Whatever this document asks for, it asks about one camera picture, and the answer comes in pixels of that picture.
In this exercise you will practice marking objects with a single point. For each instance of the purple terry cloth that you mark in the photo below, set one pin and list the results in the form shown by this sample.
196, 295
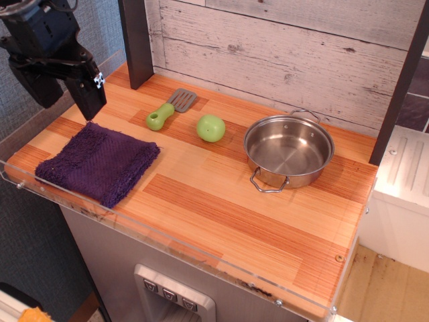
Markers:
99, 163

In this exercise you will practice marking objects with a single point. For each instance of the green-handled grey toy spatula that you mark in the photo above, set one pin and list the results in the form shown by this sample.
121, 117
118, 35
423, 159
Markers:
180, 101

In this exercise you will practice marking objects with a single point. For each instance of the white toy sink unit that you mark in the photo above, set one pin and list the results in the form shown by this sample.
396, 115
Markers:
395, 223

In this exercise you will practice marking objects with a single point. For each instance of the silver ice dispenser panel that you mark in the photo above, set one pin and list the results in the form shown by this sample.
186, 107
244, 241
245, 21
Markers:
166, 299

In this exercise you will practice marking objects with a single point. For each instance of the dark frame post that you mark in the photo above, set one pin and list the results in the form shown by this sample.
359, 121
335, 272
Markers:
136, 39
404, 81

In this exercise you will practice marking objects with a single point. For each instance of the clear acrylic counter guard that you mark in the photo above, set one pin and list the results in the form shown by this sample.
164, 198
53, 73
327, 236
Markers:
193, 180

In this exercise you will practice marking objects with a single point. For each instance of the grey toy fridge cabinet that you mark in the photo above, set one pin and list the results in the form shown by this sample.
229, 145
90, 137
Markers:
241, 274

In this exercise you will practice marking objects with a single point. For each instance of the green toy apple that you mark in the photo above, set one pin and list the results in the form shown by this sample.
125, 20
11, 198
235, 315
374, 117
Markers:
210, 128

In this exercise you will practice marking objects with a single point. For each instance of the yellow object bottom left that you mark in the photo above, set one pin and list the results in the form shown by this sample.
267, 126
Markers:
34, 315

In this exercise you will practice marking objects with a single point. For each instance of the dark right frame post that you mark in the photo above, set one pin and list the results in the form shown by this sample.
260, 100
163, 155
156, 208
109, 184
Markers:
404, 81

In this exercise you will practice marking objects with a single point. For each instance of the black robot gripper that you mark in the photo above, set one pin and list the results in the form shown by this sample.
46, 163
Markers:
51, 36

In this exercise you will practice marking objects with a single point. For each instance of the stainless steel pot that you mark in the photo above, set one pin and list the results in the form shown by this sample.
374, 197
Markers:
287, 151

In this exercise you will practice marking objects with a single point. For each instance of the dark left frame post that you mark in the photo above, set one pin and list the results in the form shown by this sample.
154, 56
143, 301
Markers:
136, 39

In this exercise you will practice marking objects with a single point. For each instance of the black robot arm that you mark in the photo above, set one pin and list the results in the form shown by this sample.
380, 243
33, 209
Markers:
60, 72

